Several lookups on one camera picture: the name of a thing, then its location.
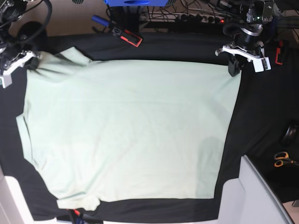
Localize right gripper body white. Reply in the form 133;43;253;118
0;50;42;88

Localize white chair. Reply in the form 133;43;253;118
217;155;293;224
0;171;57;224

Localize blue handled tool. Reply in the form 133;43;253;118
92;15;110;27

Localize blue box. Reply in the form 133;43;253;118
104;0;168;7

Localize light green T-shirt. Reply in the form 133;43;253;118
16;48;241;211

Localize black table cloth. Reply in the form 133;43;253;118
0;33;299;223

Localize white power strip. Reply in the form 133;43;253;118
175;13;225;24

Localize white chair left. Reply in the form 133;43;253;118
0;171;57;224

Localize red black clamp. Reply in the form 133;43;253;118
112;27;142;47
275;40;285;65

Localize orange handled scissors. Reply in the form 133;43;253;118
274;151;299;168

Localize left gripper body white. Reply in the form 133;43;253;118
215;42;271;72

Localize red black clamp right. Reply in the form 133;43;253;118
275;40;285;65

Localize black round object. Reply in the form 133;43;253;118
280;123;299;147

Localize red black clamp top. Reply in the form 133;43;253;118
112;27;142;47

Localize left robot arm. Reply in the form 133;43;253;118
215;0;275;77

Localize white chair right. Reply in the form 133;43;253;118
217;155;293;224

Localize red blue clamp bottom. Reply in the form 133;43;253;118
57;210;103;224

